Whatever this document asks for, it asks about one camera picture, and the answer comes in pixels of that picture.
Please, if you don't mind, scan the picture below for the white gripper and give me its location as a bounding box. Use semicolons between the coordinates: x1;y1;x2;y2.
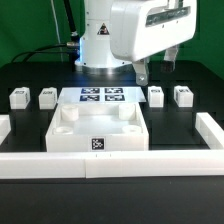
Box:
110;0;197;85

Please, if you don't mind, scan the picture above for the white square table top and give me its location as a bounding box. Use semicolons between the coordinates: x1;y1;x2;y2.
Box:
45;103;149;152

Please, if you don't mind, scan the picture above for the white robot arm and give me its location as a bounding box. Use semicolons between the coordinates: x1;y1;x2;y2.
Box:
75;0;197;86

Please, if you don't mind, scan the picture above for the white marker sheet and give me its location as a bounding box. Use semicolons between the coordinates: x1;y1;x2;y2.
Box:
58;87;146;104

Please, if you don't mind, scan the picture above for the white U-shaped obstacle fence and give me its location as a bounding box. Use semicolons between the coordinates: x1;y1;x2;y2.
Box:
0;112;224;180

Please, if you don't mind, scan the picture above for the black upright cable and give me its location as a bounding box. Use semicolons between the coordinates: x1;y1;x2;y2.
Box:
63;0;80;38

